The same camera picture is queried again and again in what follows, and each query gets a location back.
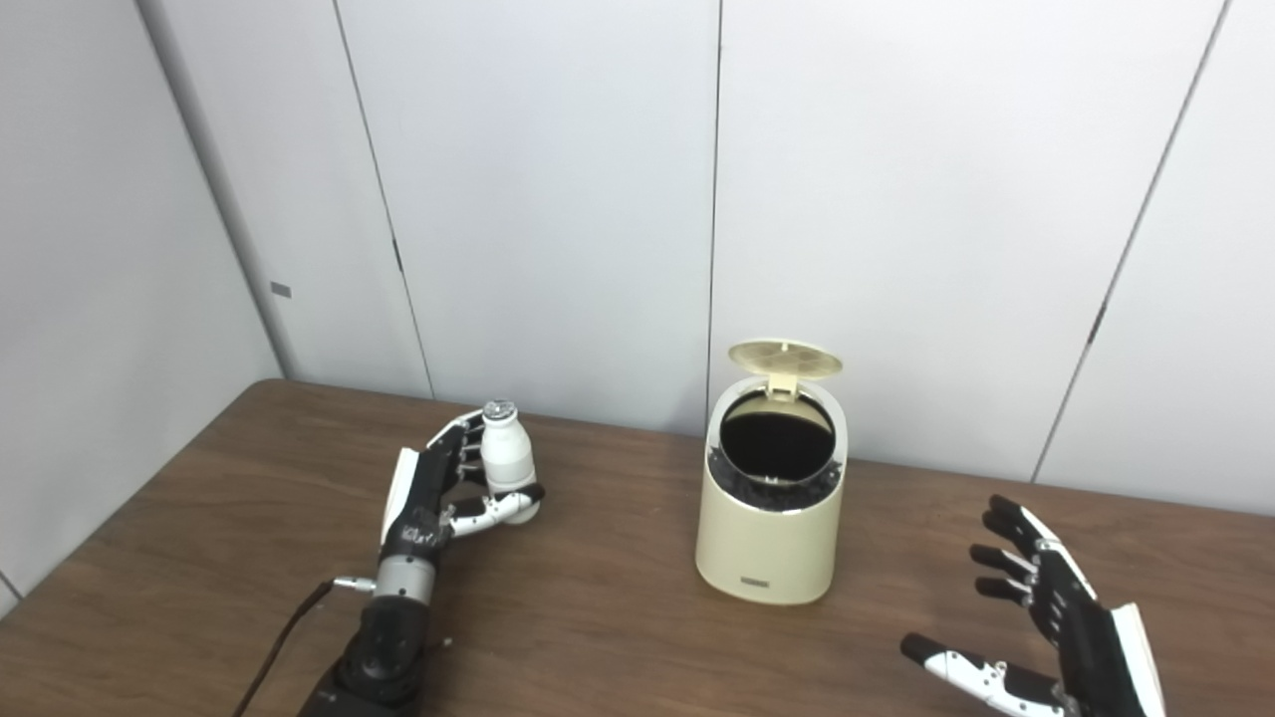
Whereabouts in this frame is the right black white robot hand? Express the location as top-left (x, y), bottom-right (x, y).
top-left (900, 494), bottom-right (1166, 717)

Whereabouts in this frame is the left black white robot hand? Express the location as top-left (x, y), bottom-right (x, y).
top-left (380, 408), bottom-right (547, 569)

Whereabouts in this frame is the small white plastic bottle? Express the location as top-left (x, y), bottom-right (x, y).
top-left (480, 400), bottom-right (542, 525)

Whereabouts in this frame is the cream-colored round bin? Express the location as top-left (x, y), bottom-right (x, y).
top-left (694, 376), bottom-right (851, 605)

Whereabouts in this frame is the cream round bin lid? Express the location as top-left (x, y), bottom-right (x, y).
top-left (727, 341), bottom-right (844, 401)

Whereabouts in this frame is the black bin liner bag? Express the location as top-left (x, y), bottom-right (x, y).
top-left (709, 390), bottom-right (846, 511)

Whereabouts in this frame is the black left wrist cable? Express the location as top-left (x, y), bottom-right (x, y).
top-left (231, 576), bottom-right (378, 717)

